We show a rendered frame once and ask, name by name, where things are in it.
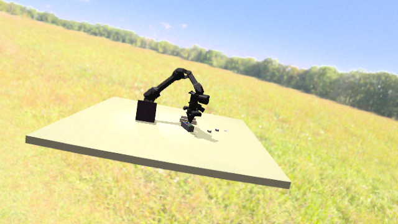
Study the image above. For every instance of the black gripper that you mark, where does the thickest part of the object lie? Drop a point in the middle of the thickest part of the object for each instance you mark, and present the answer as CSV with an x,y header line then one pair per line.
x,y
192,111

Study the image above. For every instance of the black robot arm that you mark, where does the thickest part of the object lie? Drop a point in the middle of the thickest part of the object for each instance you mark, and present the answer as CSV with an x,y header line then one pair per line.
x,y
197,96

